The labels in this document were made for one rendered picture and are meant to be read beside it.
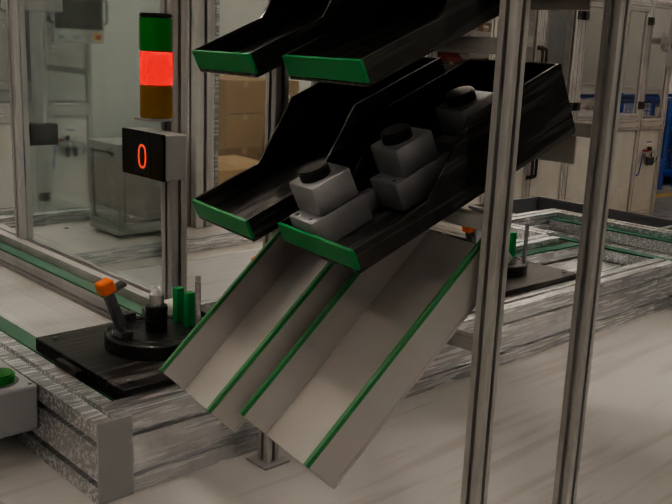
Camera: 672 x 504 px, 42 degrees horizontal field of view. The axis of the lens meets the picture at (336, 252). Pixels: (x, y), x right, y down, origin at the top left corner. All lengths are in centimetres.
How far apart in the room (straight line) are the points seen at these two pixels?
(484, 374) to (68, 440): 51
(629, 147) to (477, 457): 681
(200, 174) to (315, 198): 172
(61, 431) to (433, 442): 48
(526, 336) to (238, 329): 69
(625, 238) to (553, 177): 451
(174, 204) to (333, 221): 63
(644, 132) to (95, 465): 700
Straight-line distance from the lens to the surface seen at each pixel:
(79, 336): 129
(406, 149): 83
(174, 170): 136
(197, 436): 112
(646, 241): 233
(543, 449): 125
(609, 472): 122
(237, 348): 101
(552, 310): 164
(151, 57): 138
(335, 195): 82
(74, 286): 165
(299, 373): 92
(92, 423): 104
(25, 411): 116
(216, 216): 93
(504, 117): 80
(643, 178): 787
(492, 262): 82
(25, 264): 183
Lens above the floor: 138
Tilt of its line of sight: 13 degrees down
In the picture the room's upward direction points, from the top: 2 degrees clockwise
